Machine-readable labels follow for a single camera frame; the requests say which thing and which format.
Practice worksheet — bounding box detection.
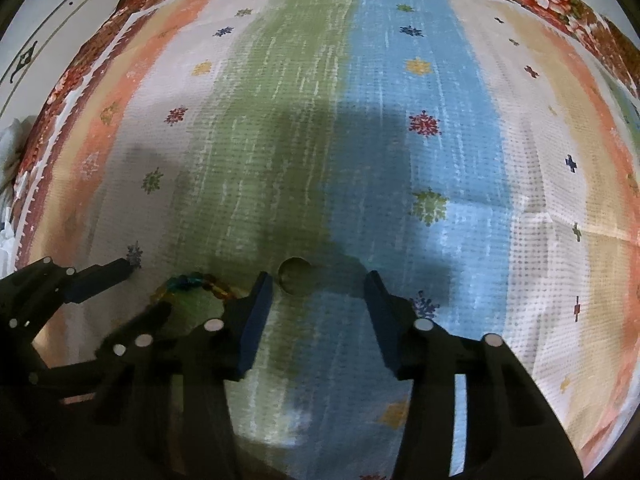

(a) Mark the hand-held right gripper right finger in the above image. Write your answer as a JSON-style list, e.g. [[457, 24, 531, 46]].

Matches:
[[363, 270, 584, 480]]

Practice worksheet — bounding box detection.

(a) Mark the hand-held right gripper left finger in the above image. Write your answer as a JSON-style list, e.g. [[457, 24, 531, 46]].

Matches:
[[95, 271, 275, 480]]

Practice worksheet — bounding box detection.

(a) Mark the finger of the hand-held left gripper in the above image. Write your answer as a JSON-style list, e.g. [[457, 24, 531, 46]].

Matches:
[[95, 301, 174, 362], [0, 256, 137, 346]]

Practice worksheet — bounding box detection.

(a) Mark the multicolour glass bead bracelet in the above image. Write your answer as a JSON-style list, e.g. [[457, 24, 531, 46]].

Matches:
[[150, 272, 236, 307]]

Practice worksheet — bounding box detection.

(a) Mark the small round ring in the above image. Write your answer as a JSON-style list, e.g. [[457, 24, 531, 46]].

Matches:
[[278, 256, 314, 295]]

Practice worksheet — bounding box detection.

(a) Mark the striped patterned mat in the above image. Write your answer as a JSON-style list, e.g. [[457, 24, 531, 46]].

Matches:
[[12, 0, 640, 480]]

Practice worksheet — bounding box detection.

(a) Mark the grey crumpled cloth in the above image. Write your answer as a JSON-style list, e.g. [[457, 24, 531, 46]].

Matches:
[[0, 119, 26, 181]]

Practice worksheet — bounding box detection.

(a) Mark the white headboard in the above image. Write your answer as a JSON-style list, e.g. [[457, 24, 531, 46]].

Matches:
[[0, 0, 151, 117]]

